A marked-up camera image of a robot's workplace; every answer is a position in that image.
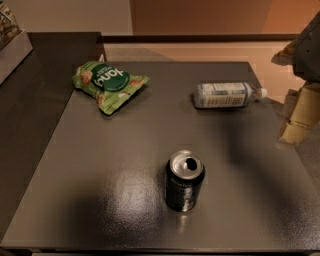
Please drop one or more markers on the green snack chip bag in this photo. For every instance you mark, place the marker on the green snack chip bag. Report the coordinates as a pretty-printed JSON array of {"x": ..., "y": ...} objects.
[{"x": 110, "y": 86}]

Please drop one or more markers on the black pepsi soda can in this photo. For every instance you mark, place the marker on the black pepsi soda can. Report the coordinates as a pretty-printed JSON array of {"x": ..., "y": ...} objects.
[{"x": 185, "y": 173}]

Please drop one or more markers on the white box with snacks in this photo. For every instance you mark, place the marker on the white box with snacks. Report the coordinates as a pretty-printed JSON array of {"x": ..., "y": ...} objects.
[{"x": 15, "y": 44}]

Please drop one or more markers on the clear plastic water bottle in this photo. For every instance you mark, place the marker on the clear plastic water bottle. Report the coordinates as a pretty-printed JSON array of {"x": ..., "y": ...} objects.
[{"x": 226, "y": 95}]

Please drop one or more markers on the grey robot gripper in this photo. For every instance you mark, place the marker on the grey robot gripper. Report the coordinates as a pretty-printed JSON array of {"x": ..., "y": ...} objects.
[{"x": 308, "y": 55}]

